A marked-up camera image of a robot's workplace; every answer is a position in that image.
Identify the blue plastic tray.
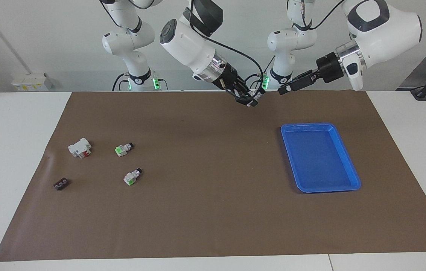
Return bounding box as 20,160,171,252
280,123,362,194

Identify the white circuit breaker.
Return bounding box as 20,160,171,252
68,138,92,159

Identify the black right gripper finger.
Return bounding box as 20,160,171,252
235,96,256,108
244,84,262,99

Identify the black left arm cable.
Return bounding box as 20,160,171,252
288,0,347,30

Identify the white wall conduit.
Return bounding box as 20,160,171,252
0,0,33,75

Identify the black base cable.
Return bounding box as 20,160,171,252
243,72,270,90
112,73,129,91

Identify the brown table mat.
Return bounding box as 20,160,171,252
0,90,426,262

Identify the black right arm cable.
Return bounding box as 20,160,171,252
183,0,267,94

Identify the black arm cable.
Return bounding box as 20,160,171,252
183,0,267,94
288,0,347,30

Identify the white wall socket box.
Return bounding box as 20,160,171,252
12,73,53,91

